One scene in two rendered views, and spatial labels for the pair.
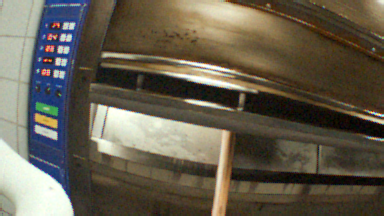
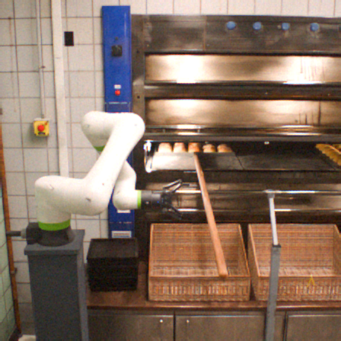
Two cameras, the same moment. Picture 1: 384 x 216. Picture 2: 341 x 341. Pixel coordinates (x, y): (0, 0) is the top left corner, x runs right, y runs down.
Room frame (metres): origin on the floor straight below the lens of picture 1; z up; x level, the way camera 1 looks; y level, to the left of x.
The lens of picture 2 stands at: (-1.03, -0.01, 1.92)
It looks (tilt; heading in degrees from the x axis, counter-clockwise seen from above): 15 degrees down; 2
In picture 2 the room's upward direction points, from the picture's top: straight up
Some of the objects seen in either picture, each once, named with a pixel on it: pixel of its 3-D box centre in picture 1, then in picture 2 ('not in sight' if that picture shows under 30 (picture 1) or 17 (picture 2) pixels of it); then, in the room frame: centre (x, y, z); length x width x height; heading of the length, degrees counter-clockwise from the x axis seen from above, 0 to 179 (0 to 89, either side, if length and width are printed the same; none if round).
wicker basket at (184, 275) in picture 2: not in sight; (196, 259); (1.51, -0.09, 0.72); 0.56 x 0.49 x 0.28; 92
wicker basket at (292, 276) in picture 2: not in sight; (298, 259); (1.52, -0.69, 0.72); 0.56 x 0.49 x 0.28; 90
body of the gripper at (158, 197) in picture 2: not in sight; (162, 199); (1.19, 0.10, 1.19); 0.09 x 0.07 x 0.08; 92
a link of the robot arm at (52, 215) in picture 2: not in sight; (55, 201); (0.65, 0.47, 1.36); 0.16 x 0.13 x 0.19; 72
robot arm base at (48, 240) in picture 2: not in sight; (40, 231); (0.65, 0.54, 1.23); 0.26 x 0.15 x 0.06; 95
